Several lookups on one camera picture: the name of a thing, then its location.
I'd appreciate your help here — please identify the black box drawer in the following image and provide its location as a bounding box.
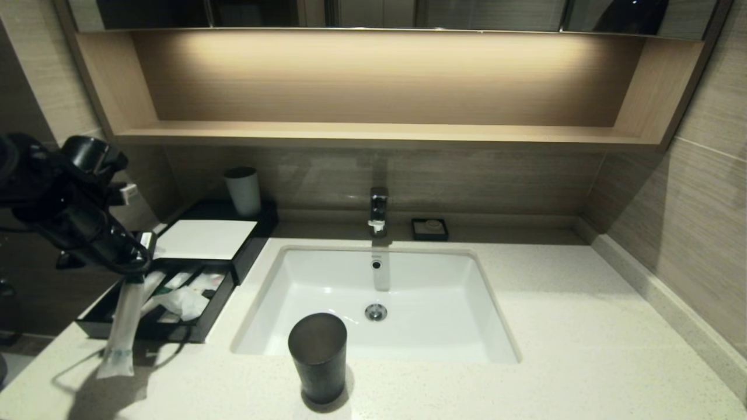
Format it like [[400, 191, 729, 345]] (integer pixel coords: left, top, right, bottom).
[[76, 260, 237, 344]]

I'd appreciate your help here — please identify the dark metal tumbler cup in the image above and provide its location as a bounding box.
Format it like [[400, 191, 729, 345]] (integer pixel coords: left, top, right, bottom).
[[288, 313, 348, 404]]

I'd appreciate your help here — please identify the white crumpled pouch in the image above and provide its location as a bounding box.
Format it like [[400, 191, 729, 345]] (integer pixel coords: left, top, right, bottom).
[[158, 287, 211, 323]]

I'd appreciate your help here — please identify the grey white cup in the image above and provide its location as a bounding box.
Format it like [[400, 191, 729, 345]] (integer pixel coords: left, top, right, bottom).
[[225, 167, 261, 217]]

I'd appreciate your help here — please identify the chrome faucet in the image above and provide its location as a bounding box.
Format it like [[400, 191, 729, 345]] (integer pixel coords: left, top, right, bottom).
[[368, 187, 390, 237]]

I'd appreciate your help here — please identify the black soap dish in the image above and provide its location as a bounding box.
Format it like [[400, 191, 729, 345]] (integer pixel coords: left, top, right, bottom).
[[411, 218, 449, 242]]

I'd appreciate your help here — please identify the white ceramic sink basin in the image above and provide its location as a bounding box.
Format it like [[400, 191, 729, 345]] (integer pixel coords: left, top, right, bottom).
[[231, 245, 521, 365]]

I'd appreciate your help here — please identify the mirror cabinet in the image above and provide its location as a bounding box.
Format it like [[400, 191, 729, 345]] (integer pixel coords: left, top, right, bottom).
[[64, 0, 724, 39]]

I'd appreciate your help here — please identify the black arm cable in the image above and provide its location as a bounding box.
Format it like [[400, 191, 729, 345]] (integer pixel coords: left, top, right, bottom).
[[88, 245, 153, 278]]

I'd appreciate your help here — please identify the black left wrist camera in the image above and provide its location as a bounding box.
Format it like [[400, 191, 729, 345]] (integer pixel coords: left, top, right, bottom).
[[61, 135, 139, 208]]

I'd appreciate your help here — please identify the wooden wall shelf niche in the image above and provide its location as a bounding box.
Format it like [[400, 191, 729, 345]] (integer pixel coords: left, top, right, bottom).
[[53, 26, 730, 152]]

